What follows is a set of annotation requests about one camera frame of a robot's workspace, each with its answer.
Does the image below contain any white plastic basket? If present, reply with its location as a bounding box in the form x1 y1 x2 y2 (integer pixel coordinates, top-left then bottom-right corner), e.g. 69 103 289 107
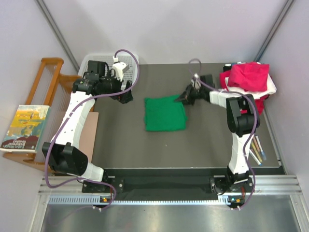
78 52 137 90

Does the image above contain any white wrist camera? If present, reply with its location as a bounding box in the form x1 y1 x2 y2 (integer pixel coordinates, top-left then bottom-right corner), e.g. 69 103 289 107
191 73 201 90
112 57 129 82

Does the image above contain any white folded shirt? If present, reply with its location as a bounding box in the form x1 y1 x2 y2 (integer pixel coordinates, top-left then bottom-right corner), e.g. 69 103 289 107
223 74 277 100

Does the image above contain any pink red folded shirt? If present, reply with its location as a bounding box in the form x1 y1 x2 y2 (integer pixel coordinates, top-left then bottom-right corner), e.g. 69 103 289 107
227 62 270 92

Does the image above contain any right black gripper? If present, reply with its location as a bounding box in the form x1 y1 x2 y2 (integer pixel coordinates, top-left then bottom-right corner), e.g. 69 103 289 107
174 83 205 105

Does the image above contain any orange marker pen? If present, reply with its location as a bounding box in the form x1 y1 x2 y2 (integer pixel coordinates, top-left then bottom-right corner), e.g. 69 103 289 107
253 137 259 149

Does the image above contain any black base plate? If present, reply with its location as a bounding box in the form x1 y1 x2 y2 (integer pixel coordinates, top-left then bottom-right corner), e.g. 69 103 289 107
81 166 287 201

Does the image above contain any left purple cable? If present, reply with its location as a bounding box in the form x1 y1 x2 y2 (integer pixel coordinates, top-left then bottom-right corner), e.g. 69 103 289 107
44 49 141 210

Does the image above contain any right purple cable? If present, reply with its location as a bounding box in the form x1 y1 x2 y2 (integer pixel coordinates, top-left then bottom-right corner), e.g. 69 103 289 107
188 58 260 210

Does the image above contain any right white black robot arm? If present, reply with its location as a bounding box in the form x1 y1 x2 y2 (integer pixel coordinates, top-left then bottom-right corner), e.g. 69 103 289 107
175 73 260 192

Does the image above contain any purple cable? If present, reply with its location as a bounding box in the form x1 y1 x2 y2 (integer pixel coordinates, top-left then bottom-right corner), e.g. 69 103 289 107
188 58 260 210
44 49 141 210

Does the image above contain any wooden rack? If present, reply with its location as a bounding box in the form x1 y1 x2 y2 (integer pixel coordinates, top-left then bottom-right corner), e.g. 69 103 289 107
2 58 79 171

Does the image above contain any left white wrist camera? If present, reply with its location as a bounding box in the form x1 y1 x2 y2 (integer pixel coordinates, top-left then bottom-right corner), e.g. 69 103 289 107
112 57 129 82

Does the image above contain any grey slotted cable duct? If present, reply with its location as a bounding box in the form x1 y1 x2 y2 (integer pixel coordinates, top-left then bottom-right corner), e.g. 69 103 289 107
48 195 240 205

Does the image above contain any red bottom shirt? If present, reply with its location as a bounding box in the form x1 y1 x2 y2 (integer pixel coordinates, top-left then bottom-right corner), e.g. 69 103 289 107
219 71 269 115

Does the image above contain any yellow marker pen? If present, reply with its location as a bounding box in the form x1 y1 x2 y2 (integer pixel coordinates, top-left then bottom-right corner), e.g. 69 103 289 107
251 142 263 162

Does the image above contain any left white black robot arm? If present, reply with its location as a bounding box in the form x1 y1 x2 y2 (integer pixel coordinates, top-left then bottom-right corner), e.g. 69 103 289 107
42 58 133 192

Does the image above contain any green t shirt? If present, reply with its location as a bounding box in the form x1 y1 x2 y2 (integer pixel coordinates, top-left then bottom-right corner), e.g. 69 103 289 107
144 94 187 132

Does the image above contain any paperback book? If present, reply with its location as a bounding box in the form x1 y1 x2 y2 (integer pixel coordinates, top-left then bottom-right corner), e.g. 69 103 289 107
0 105 51 153

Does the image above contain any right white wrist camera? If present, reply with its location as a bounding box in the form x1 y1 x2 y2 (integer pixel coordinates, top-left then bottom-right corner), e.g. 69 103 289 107
191 73 201 90

